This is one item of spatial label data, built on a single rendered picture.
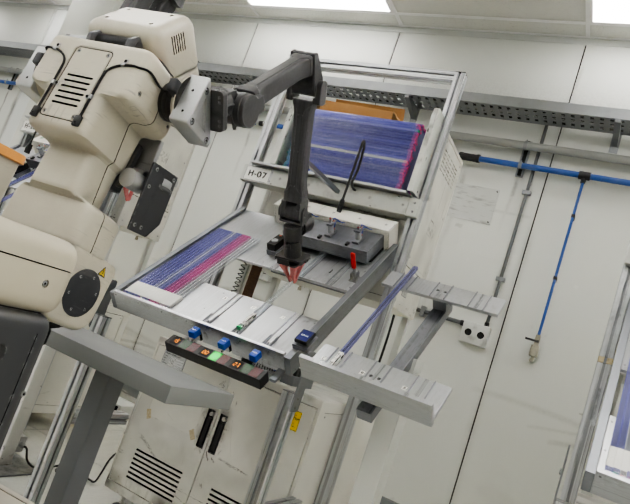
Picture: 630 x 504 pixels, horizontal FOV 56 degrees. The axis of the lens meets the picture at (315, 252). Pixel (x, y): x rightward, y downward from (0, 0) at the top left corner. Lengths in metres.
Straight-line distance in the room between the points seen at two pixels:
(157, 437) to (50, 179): 1.17
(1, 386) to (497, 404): 2.80
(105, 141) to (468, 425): 2.65
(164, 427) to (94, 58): 1.32
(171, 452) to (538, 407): 1.99
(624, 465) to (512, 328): 2.06
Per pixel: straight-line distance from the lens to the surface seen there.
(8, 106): 6.51
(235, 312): 1.86
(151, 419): 2.28
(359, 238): 2.06
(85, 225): 1.30
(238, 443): 2.08
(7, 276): 0.98
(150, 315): 1.96
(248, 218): 2.41
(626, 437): 1.57
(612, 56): 4.04
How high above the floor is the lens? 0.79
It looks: 8 degrees up
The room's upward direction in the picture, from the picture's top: 19 degrees clockwise
